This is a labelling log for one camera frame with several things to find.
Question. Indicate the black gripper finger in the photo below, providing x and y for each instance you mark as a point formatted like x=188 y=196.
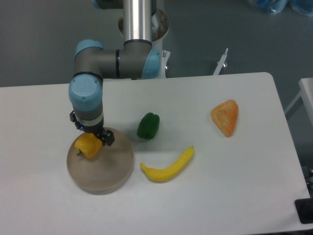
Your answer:
x=106 y=137

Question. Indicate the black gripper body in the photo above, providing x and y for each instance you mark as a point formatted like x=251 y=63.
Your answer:
x=94 y=126

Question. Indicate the yellow bell pepper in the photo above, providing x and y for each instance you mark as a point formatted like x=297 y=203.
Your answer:
x=88 y=144

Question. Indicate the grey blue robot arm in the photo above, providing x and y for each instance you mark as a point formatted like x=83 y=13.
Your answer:
x=93 y=63

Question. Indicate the beige round plate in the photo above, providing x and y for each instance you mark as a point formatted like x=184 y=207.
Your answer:
x=107 y=171

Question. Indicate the green bell pepper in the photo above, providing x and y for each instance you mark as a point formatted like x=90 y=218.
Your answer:
x=148 y=126

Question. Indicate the orange pepper slice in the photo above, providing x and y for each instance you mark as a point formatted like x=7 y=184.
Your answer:
x=225 y=116

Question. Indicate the yellow banana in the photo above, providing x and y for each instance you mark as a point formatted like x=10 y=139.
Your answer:
x=171 y=171

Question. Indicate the white side table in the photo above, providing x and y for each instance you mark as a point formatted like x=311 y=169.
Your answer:
x=304 y=96

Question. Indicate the black device at edge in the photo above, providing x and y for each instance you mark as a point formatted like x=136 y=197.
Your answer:
x=304 y=208

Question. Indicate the blue plastic bag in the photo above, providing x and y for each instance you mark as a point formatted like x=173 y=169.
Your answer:
x=303 y=7

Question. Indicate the white pedestal foot bracket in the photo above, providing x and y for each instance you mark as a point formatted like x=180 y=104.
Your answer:
x=221 y=64

